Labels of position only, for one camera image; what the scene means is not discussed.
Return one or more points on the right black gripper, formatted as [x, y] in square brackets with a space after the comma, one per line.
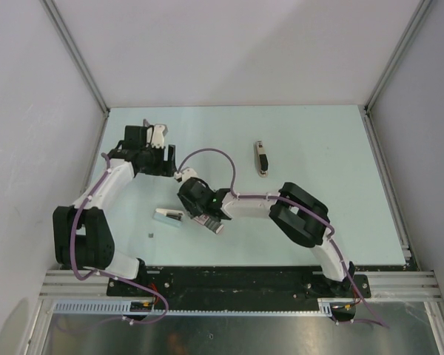
[191, 211]

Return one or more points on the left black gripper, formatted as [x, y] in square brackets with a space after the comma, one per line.
[166, 168]

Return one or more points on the red white staple box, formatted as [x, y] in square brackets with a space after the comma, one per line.
[209, 223]

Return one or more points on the light blue white stapler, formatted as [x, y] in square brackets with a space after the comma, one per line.
[169, 217]

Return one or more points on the beige black stapler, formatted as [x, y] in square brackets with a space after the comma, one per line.
[261, 159]

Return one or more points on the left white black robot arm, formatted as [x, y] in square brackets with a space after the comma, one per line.
[82, 235]

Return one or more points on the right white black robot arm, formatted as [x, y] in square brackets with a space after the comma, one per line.
[299, 215]

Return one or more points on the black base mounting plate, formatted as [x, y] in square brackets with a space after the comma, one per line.
[248, 289]

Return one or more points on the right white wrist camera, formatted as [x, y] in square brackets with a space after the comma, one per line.
[185, 174]

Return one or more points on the right aluminium frame post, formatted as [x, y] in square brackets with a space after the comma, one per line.
[409, 34]

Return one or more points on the aluminium frame post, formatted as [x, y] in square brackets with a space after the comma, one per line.
[409, 34]
[57, 20]

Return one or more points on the left aluminium frame post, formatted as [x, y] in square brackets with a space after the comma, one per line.
[57, 20]

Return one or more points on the aluminium front rail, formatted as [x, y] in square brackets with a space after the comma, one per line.
[385, 286]

